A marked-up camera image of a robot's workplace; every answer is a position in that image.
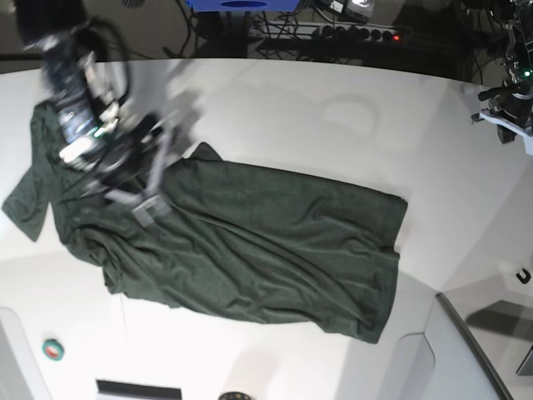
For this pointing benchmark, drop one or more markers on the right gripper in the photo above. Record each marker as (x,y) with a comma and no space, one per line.
(125,167)

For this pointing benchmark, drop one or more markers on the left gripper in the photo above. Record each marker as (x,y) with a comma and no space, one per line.
(510,110)

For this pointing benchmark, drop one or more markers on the dark green t-shirt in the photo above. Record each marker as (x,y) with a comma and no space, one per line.
(238,241)

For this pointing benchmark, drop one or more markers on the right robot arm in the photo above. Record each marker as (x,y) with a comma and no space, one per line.
(88,75)

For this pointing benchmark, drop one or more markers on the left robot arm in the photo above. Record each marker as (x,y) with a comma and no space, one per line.
(513,41)

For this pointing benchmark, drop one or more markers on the black U-shaped clip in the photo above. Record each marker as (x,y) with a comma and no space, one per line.
(524,276)

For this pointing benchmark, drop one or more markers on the blue plastic bin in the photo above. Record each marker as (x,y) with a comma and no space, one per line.
(243,5)

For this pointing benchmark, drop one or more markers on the white power strip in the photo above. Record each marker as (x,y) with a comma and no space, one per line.
(314,30)

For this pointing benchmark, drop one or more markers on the green red tape roll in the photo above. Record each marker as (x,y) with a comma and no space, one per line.
(53,349)

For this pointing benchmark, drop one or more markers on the white tray with black slot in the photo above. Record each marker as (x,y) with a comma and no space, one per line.
(122,390)

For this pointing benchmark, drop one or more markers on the black round dotted object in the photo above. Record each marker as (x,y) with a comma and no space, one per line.
(234,396)

